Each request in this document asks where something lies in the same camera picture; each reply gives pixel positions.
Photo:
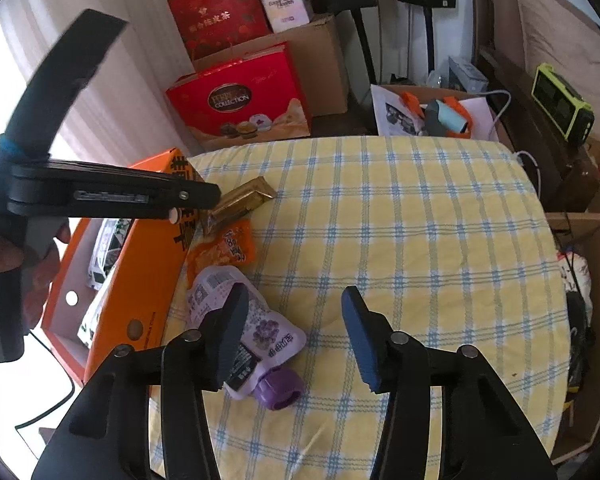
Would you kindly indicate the white purple jelly pouch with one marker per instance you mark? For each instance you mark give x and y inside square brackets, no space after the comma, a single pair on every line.
[275,332]

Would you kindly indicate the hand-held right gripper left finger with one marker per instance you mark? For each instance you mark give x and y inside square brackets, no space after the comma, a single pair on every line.
[230,330]

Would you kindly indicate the grey white box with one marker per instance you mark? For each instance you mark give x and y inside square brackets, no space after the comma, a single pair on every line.
[467,75]

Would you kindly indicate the orange grey teal device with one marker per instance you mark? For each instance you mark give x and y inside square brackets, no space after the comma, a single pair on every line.
[445,117]

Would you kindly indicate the orange snack packet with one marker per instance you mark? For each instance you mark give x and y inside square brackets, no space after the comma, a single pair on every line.
[225,255]

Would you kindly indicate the white tissue pack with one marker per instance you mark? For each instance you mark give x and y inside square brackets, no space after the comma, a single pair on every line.
[282,5]

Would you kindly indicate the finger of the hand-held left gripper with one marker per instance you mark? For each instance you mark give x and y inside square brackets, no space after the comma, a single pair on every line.
[130,195]
[65,75]

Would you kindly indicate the gold brown snack packet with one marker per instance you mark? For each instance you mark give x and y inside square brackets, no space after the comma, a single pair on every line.
[240,200]

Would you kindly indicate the red gift bag oval label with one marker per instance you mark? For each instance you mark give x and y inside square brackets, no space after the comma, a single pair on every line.
[260,80]

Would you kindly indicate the large brown cardboard box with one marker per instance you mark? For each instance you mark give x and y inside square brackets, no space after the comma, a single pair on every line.
[320,70]

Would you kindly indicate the yellow checked tablecloth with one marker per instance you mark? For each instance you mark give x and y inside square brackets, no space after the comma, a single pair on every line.
[405,240]

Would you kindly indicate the green black portable device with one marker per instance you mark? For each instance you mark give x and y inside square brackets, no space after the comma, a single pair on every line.
[560,100]

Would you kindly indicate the green white snack packet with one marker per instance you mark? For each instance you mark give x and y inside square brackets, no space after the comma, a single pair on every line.
[94,320]
[107,245]

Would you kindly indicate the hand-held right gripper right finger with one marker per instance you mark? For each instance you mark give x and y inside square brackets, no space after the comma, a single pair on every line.
[362,340]

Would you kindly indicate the beige sofa cushion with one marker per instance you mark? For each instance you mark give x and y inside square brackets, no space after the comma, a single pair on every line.
[555,35]

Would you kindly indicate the black speaker stand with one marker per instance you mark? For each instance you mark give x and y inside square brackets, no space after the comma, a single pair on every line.
[366,50]
[428,40]

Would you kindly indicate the white printed paper sheet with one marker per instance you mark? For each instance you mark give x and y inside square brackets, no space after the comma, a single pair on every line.
[395,110]

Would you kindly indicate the person's left hand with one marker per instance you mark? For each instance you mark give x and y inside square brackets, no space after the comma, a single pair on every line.
[0,255]

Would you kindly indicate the low cardboard box with papers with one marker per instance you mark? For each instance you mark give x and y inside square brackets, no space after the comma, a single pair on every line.
[430,90]

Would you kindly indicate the orange cardboard box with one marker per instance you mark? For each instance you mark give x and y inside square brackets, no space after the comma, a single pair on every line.
[145,280]

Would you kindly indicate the brown wooden sofa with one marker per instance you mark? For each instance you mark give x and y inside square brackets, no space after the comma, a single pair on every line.
[510,80]

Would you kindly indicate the white sheer curtain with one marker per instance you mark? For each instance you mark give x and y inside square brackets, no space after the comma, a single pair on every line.
[150,90]

